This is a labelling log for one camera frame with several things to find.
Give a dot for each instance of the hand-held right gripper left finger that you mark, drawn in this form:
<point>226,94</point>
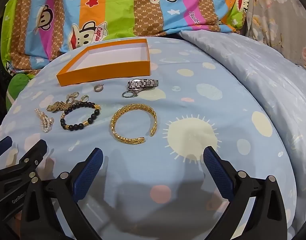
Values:
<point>89,172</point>

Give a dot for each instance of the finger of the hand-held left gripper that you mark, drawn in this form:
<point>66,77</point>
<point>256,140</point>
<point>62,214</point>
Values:
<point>35,152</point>
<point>3,146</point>

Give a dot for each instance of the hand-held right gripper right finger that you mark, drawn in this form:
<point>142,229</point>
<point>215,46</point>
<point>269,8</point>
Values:
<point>216,172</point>

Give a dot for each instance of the gold wrist watch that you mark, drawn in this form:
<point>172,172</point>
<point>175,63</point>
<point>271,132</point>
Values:
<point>55,106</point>

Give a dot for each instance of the gold braided bangle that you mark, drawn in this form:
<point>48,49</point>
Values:
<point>133,106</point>

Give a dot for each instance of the orange cardboard box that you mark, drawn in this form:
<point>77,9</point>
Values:
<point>105,73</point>

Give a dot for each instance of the silver wrist watch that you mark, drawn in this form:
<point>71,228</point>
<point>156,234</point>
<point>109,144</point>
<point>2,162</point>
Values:
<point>143,83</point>

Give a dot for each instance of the green pillow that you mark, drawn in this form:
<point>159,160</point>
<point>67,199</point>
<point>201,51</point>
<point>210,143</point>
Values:
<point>18,85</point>

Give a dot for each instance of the light blue dotted bedsheet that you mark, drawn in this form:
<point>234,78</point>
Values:
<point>193,105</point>

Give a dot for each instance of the pale blue quilt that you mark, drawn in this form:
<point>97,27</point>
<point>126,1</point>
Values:
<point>268,80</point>

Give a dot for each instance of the grey floral cloth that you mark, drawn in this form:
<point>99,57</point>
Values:
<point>280,17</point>

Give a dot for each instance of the striped cartoon monkey blanket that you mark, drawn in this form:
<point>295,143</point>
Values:
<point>118,5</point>

